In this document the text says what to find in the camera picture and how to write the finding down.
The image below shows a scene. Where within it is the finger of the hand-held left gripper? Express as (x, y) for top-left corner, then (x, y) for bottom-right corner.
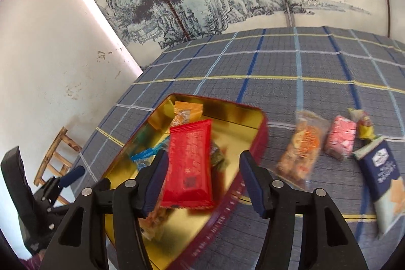
(47, 166), (86, 195)

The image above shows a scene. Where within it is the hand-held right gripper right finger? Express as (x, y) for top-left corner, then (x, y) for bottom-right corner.
(239, 150), (369, 270)

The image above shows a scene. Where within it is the dark brown snack packet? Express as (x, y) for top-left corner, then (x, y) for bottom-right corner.
(210, 143), (229, 171)

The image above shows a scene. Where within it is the red tin box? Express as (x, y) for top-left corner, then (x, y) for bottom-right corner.
(101, 93), (270, 270)

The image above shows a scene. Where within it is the red snack packet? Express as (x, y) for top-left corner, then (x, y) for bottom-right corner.
(160, 119), (216, 210)

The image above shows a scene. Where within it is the orange snack packet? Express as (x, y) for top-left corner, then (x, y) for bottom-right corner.
(169, 101), (203, 129)

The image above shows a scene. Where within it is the wooden stool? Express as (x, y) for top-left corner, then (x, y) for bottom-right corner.
(34, 127), (84, 206)

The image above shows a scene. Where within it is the light blue candy packet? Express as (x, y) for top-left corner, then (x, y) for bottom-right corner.
(130, 146), (168, 171)

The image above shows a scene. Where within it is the pink snack packet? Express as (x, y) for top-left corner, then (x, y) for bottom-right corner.
(323, 115), (357, 160)

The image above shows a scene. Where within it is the grey plaid tablecloth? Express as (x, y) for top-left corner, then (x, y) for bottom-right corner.
(76, 25), (405, 270)

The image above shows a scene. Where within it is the clear packet of orange crackers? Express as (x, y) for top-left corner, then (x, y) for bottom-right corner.
(277, 110), (330, 190)
(138, 188), (173, 241)

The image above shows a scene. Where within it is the small yellow snack packet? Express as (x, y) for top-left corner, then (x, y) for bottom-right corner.
(347, 108), (377, 141)

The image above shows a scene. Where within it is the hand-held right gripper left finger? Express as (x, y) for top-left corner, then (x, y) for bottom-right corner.
(44, 149), (169, 270)

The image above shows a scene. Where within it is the navy cracker packet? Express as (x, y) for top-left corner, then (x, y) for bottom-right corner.
(352, 136), (405, 239)

